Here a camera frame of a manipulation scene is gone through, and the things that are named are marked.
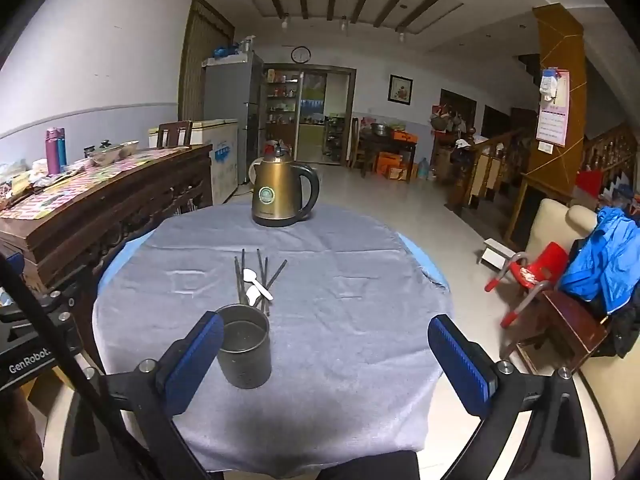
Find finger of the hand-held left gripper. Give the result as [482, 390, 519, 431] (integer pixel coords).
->
[27, 280, 83, 328]
[0, 251, 26, 285]

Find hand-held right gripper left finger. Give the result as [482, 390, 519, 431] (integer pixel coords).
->
[60, 310, 226, 480]

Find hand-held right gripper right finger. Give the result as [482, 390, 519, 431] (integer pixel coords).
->
[427, 314, 591, 480]

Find metal utensil holder cup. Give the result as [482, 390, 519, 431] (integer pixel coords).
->
[216, 303, 273, 390]

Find bunch of grey chopsticks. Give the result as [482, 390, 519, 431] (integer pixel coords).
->
[234, 248, 289, 317]

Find person's left forearm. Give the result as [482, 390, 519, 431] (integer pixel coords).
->
[0, 387, 46, 480]

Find light blue tablecloth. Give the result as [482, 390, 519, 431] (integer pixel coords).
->
[97, 235, 447, 292]

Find pile of snack bags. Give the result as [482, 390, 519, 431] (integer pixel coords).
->
[0, 159, 51, 202]

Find carved wooden sideboard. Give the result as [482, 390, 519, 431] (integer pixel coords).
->
[0, 144, 215, 311]

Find pink checkered table cover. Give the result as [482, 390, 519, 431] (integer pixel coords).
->
[0, 147, 193, 221]

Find wooden side table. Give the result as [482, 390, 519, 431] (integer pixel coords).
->
[515, 290, 612, 373]

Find purple thermos bottle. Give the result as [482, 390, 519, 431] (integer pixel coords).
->
[45, 127, 62, 176]

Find small white stool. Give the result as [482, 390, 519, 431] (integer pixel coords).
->
[479, 238, 516, 270]

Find red plastic chair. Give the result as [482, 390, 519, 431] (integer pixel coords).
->
[484, 241, 571, 328]

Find grey tablecloth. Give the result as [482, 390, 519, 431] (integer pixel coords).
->
[91, 203, 451, 473]

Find beige armchair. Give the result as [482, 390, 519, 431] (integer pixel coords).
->
[525, 198, 640, 391]

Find blue jacket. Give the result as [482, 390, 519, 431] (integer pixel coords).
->
[557, 205, 640, 316]

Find gold electric kettle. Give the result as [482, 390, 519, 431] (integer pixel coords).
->
[248, 142, 321, 228]

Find wooden stair railing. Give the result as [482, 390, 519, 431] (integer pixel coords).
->
[445, 127, 532, 211]

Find wooden chair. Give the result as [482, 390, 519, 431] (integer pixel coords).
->
[157, 120, 194, 150]

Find white chest freezer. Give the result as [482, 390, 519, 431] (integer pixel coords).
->
[148, 119, 240, 206]

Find orange cardboard box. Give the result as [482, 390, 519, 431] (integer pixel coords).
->
[377, 152, 419, 181]

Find dark wooden dining table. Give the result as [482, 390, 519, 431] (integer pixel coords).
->
[356, 125, 419, 183]

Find shelf with bottles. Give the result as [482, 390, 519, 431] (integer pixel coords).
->
[262, 65, 302, 161]

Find grey refrigerator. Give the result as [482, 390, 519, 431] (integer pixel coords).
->
[202, 54, 265, 186]

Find brown curtain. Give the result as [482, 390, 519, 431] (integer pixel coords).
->
[179, 0, 236, 123]

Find framed picture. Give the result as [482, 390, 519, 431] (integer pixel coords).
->
[387, 74, 414, 106]

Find pink wall calendar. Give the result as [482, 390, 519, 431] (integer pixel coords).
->
[535, 67, 571, 148]

